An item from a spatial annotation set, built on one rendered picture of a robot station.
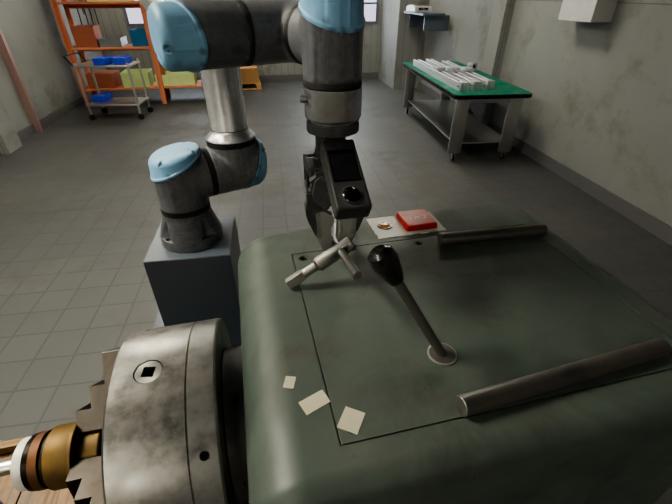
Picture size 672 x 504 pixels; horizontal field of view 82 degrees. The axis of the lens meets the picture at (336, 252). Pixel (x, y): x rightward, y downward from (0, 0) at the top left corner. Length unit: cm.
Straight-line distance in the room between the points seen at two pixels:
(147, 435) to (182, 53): 44
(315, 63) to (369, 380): 37
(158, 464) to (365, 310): 31
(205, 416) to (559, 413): 39
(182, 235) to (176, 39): 56
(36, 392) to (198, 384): 200
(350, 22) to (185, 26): 19
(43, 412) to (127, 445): 186
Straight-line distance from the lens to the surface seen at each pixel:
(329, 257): 57
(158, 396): 53
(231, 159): 97
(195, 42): 54
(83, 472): 67
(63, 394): 241
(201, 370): 53
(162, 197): 98
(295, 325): 53
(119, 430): 54
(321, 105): 51
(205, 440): 52
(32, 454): 71
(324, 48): 50
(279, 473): 42
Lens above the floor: 163
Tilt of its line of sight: 34 degrees down
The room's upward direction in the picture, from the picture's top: straight up
